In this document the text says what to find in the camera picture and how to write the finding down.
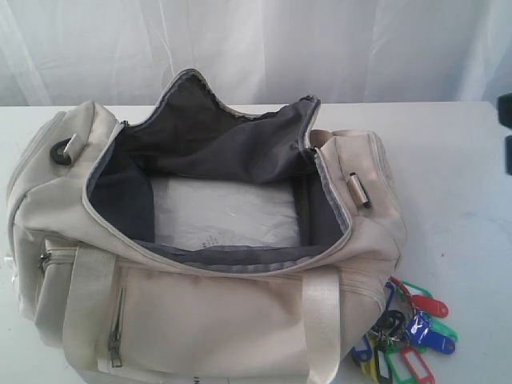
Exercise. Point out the white backdrop curtain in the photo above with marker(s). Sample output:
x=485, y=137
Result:
x=62, y=53

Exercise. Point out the cream white duffel bag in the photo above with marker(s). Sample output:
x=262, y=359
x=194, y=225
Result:
x=96, y=284

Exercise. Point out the bunch of colourful key tags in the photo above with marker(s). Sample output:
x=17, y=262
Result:
x=392, y=351

